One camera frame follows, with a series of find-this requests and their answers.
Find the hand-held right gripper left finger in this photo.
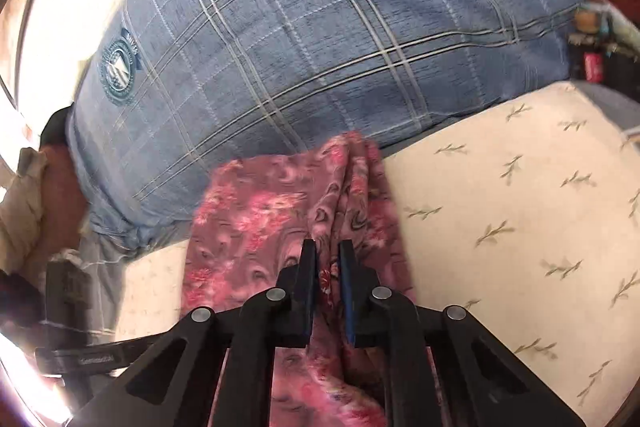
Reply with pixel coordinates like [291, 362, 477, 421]
[70, 239, 319, 427]

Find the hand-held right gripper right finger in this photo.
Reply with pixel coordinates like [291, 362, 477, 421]
[338, 239, 587, 427]

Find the pink floral cloth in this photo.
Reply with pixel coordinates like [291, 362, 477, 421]
[180, 131, 417, 427]

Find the grey plaid sheet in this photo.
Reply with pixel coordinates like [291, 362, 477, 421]
[74, 217, 153, 360]

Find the beige towel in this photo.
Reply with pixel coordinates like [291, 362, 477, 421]
[0, 147, 52, 275]

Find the red-brown upholstered headboard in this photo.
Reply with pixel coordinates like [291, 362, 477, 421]
[39, 141, 92, 253]

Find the black cushion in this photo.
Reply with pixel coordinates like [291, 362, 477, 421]
[39, 103, 77, 148]

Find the cream leaf print bedsheet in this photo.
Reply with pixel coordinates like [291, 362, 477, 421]
[114, 81, 640, 427]

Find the blue plaid pillow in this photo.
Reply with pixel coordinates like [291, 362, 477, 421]
[66, 0, 590, 252]

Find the red can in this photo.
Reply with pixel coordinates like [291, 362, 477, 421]
[582, 51, 607, 84]

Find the brown round object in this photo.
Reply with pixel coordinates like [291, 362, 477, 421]
[574, 8, 602, 34]

